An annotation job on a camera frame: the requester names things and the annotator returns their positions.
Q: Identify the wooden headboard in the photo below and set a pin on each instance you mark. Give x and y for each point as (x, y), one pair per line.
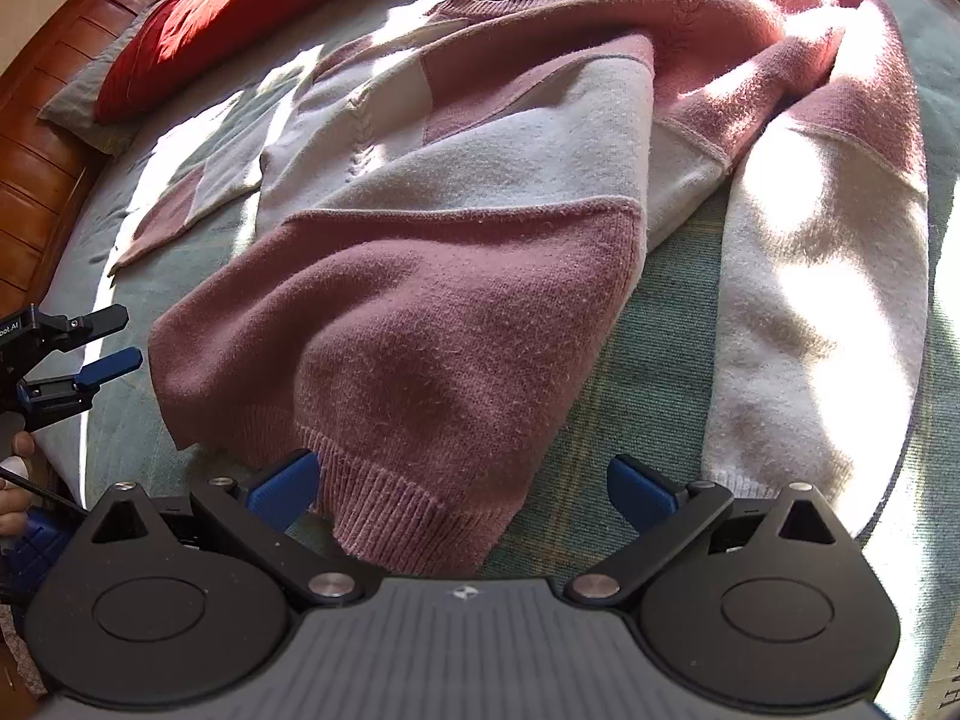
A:
(37, 165)

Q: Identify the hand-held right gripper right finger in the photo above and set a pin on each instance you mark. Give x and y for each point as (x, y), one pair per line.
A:
(637, 493)

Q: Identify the grey pillow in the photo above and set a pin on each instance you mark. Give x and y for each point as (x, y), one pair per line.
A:
(75, 101)

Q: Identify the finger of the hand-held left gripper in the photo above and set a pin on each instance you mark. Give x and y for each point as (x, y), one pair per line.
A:
(112, 366)
(82, 324)

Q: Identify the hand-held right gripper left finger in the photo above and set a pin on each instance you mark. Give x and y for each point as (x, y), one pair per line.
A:
(289, 491)

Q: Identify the red pillow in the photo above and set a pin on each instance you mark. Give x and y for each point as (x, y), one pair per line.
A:
(247, 22)

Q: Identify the pink and white knit sweater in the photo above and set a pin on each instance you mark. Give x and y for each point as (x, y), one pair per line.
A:
(450, 277)

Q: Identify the person's left hand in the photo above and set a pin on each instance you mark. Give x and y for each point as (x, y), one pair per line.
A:
(13, 450)

